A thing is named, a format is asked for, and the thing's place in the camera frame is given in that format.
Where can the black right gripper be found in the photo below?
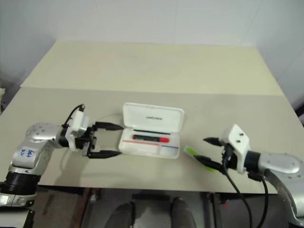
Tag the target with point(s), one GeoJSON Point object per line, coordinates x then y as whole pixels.
{"type": "Point", "coordinates": [230, 158]}

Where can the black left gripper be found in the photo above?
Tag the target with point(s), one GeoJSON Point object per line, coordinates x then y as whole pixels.
{"type": "Point", "coordinates": [87, 142]}

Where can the green marker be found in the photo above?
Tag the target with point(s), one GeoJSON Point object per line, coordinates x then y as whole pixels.
{"type": "Point", "coordinates": [190, 150]}

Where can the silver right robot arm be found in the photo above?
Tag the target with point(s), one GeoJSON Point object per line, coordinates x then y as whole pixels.
{"type": "Point", "coordinates": [280, 164]}

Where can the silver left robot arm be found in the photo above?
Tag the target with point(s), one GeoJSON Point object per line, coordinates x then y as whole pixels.
{"type": "Point", "coordinates": [35, 137]}

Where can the red and black marker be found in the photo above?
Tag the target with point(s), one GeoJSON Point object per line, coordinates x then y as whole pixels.
{"type": "Point", "coordinates": [152, 138]}

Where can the white plastic pencil case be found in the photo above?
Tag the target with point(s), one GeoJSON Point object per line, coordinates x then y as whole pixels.
{"type": "Point", "coordinates": [152, 118]}

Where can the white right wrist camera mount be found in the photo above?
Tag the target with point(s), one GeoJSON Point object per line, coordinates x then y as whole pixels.
{"type": "Point", "coordinates": [237, 137]}

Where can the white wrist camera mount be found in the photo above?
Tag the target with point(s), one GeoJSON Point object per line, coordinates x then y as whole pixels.
{"type": "Point", "coordinates": [77, 122]}
{"type": "Point", "coordinates": [237, 137]}

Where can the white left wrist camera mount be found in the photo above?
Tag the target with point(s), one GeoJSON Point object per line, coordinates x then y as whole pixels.
{"type": "Point", "coordinates": [77, 122]}

